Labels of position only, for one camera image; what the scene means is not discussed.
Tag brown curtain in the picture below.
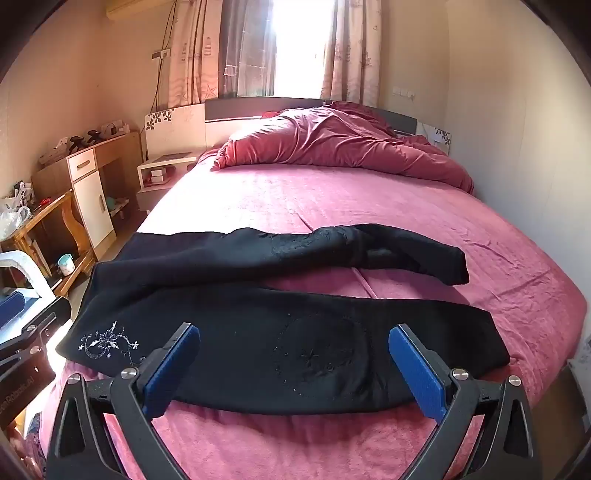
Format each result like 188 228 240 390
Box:
219 0 278 99

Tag bright window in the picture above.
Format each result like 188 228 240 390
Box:
272 0 335 99

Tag tissue box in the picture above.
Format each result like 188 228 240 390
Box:
39 142 71 168

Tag white plastic bag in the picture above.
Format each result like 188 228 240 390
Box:
0 196 34 241

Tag wooden desk with white cabinet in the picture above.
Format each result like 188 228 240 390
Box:
31 131 145 260

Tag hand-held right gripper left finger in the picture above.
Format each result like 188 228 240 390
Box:
46 322 201 480

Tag dark grey headboard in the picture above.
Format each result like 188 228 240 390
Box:
204 97 419 137

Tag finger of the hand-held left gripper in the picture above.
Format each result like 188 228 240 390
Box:
0 296 72 370
0 288 40 330

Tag black hanging cable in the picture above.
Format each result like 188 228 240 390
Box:
152 0 178 114

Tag wooden side table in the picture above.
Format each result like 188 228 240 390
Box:
0 189 96 297

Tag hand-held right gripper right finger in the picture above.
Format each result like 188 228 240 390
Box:
388 323 543 480

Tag white box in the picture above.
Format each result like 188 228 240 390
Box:
99 120 131 138

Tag black embroidered pants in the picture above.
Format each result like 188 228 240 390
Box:
55 223 511 414

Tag white flower-print headboard panel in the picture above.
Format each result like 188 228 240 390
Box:
144 102 206 160
416 122 451 148

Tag bed with pink sheet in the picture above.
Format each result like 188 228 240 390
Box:
39 148 587 480

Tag beige patterned curtain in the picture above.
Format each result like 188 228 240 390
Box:
167 0 223 109
320 0 383 108

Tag white plastic chair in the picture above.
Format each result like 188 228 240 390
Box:
0 250 55 324

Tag white nightstand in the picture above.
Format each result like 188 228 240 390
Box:
137 151 204 214

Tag black desk ornament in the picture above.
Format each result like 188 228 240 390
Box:
68 131 105 151

